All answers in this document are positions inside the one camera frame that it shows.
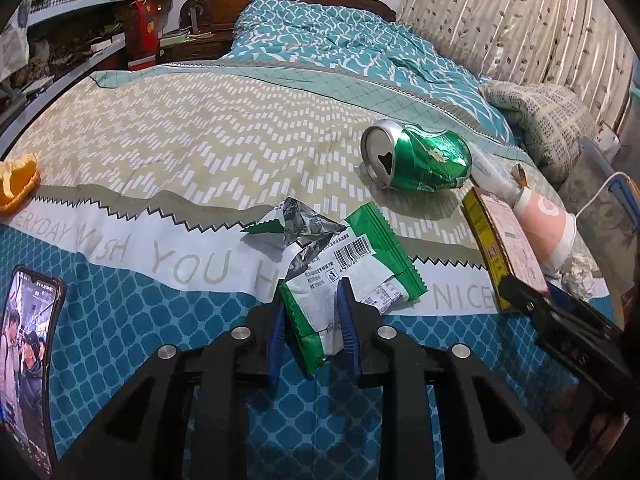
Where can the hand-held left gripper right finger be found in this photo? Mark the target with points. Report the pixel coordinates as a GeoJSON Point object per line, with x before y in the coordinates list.
{"type": "Point", "coordinates": [347, 330]}

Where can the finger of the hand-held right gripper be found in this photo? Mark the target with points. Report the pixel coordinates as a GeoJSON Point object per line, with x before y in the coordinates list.
{"type": "Point", "coordinates": [522, 296]}
{"type": "Point", "coordinates": [565, 298]}

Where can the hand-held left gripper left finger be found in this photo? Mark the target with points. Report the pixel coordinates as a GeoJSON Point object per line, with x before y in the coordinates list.
{"type": "Point", "coordinates": [275, 340]}

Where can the yellow and pink carton box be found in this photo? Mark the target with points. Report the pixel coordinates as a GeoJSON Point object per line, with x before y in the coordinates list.
{"type": "Point", "coordinates": [505, 240]}

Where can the green snack wrapper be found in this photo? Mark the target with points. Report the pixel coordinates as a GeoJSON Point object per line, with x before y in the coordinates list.
{"type": "Point", "coordinates": [360, 255]}

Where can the crushed green drink can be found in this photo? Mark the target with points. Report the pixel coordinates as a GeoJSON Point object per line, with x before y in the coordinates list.
{"type": "Point", "coordinates": [425, 155]}

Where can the crumpled white tissue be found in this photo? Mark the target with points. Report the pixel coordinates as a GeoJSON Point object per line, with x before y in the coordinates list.
{"type": "Point", "coordinates": [577, 275]}

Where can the pink paper cup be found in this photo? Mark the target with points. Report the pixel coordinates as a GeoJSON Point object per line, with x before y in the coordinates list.
{"type": "Point", "coordinates": [545, 225]}

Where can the grey checked pillow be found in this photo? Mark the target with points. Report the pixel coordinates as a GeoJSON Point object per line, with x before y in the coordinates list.
{"type": "Point", "coordinates": [545, 115]}

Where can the patterned beige and blue bedsheet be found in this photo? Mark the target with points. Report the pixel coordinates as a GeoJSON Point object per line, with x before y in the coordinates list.
{"type": "Point", "coordinates": [200, 125]}

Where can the smartphone with lit screen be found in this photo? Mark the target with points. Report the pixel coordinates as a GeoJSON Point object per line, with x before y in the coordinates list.
{"type": "Point", "coordinates": [25, 360]}

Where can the beige leaf print curtain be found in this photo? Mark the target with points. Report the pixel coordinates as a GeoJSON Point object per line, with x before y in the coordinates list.
{"type": "Point", "coordinates": [500, 10]}

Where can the teal white patterned quilt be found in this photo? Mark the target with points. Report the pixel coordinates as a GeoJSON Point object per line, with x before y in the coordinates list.
{"type": "Point", "coordinates": [325, 40]}

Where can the wooden nightstand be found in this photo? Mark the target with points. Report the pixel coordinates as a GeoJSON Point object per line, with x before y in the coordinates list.
{"type": "Point", "coordinates": [200, 50]}

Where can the orange peel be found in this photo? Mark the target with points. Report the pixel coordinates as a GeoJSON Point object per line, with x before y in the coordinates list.
{"type": "Point", "coordinates": [17, 185]}

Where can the red gift box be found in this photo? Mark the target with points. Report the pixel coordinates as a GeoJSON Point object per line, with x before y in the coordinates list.
{"type": "Point", "coordinates": [145, 35]}

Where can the cluttered metal shelf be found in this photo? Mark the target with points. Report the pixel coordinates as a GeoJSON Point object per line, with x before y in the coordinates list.
{"type": "Point", "coordinates": [75, 8]}

